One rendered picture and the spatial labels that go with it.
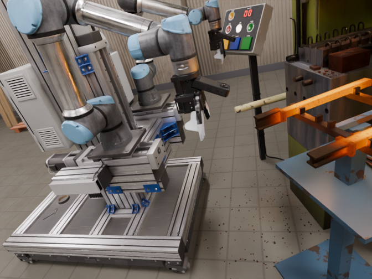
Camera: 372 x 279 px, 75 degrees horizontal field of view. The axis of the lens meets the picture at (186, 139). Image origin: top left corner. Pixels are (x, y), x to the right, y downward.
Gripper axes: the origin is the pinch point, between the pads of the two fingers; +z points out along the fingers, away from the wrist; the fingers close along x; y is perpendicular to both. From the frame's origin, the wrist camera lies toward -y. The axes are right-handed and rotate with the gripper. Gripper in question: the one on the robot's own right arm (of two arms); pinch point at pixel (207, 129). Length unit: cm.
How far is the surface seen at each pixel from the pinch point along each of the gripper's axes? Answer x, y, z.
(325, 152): 19.8, -30.5, -1.2
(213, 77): -353, 51, 87
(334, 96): -13.3, -41.5, 0.2
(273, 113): -2.3, -21.4, -1.8
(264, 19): -95, -26, -18
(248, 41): -92, -16, -9
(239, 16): -108, -12, -22
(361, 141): 15.6, -39.0, -0.5
